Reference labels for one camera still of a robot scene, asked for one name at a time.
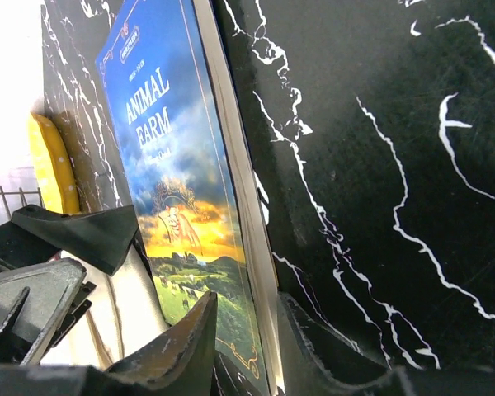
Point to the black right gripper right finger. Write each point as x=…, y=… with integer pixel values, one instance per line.
x=317, y=362

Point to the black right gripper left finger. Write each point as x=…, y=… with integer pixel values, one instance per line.
x=178, y=362

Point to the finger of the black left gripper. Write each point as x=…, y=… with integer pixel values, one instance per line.
x=34, y=301
x=102, y=239

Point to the cream canvas backpack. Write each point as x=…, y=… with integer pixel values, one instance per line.
x=125, y=315

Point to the blue Animal Farm book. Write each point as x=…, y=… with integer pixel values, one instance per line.
x=163, y=110

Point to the yellow polka dot plate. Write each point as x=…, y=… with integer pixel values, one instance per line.
x=53, y=169

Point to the grey wire dish rack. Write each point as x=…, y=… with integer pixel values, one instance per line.
x=11, y=201

